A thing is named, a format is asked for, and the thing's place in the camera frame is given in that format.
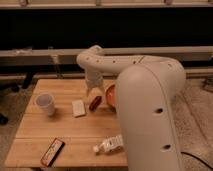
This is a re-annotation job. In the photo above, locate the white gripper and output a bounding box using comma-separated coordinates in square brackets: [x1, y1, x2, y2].
[85, 70, 104, 97]

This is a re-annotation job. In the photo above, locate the white sponge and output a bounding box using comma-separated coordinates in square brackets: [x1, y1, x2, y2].
[72, 100, 86, 117]

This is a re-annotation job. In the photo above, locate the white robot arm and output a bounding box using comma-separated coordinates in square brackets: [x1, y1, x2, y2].
[77, 45, 186, 171]

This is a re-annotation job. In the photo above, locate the orange ceramic bowl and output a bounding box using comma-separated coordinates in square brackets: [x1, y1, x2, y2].
[105, 85, 115, 108]

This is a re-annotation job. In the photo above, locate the red brown snack bar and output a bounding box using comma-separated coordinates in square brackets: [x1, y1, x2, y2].
[89, 96, 102, 111]

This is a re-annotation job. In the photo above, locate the wooden table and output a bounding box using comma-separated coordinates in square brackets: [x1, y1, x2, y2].
[5, 79, 127, 168]

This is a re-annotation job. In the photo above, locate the black orange rectangular box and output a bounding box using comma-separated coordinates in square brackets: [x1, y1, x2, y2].
[40, 138, 65, 167]

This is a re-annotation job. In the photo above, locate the grey metal rail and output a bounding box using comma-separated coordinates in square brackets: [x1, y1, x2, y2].
[0, 46, 213, 67]

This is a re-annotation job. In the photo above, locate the black floor cable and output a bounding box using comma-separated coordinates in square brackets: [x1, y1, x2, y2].
[181, 151, 213, 171]

